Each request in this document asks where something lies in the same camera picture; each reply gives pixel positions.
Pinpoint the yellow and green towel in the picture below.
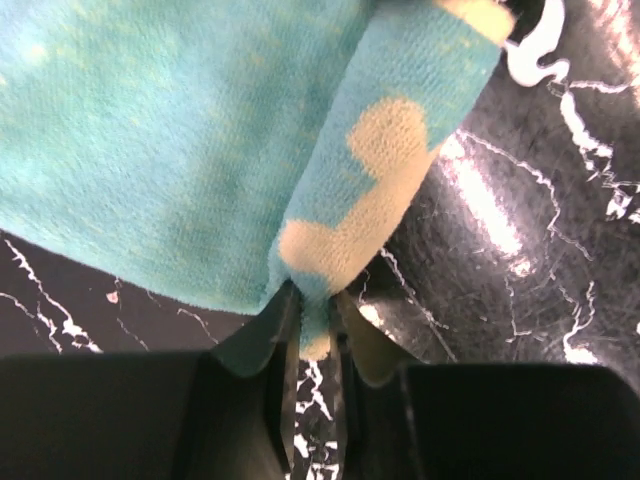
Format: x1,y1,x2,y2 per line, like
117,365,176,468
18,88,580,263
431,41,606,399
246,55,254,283
1,1,515,360

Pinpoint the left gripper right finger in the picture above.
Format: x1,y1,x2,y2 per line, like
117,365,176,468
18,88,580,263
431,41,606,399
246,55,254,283
330,294,639,479

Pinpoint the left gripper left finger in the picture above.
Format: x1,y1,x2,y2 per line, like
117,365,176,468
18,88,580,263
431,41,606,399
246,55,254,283
1,284,300,479

